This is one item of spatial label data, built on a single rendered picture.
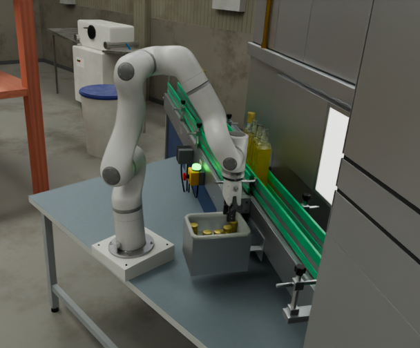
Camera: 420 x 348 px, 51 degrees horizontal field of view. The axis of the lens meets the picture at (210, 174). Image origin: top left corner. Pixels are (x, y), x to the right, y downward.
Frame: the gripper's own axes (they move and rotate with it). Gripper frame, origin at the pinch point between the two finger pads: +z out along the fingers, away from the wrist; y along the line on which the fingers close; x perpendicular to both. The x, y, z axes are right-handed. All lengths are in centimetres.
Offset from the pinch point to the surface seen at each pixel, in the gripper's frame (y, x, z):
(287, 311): -53, -3, 1
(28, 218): 191, 109, 104
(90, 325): 40, 55, 84
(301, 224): -16.8, -21.6, -3.6
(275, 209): -10.1, -13.9, -6.5
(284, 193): -0.6, -21.1, -7.8
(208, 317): -21.7, 10.6, 29.4
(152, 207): 62, 23, 29
